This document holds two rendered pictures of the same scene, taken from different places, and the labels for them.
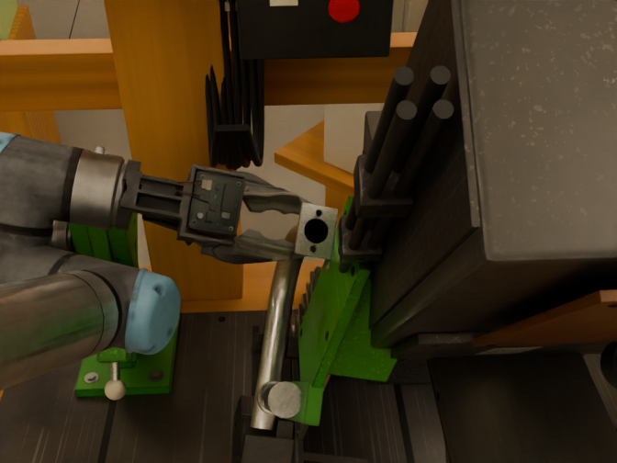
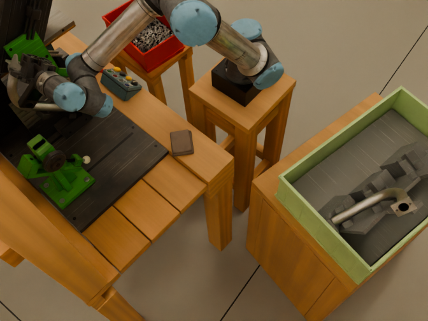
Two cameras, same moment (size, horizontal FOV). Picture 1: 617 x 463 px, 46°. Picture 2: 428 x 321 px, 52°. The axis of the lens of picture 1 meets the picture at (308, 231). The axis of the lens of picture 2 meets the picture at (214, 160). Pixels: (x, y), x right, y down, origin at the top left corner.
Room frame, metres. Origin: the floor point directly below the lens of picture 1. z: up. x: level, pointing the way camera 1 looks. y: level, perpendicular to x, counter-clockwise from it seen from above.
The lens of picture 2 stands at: (0.82, 1.15, 2.28)
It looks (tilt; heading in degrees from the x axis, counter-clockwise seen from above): 60 degrees down; 229
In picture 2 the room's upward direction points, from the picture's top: 4 degrees counter-clockwise
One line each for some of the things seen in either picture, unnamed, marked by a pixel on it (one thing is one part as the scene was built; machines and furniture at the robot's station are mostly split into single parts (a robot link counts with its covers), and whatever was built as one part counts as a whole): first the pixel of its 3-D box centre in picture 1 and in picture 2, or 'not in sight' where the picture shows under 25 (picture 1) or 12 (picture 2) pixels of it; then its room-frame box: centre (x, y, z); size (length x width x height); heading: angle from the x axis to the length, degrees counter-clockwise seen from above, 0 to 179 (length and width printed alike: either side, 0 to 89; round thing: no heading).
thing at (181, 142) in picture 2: not in sight; (181, 142); (0.34, 0.43, 0.91); 0.10 x 0.08 x 0.03; 53
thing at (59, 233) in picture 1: (65, 240); (55, 162); (0.73, 0.31, 1.12); 0.07 x 0.03 x 0.08; 3
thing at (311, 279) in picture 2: not in sight; (342, 218); (-0.08, 0.98, 0.39); 0.68 x 0.52 x 0.79; 173
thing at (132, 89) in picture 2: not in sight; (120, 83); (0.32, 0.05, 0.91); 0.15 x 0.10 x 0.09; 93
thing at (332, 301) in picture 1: (359, 305); (30, 58); (0.56, -0.05, 1.17); 0.13 x 0.12 x 0.20; 93
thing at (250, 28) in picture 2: not in sight; (245, 40); (-0.05, 0.38, 1.11); 0.13 x 0.12 x 0.14; 70
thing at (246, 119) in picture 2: not in sight; (242, 87); (-0.05, 0.37, 0.83); 0.32 x 0.32 x 0.04; 5
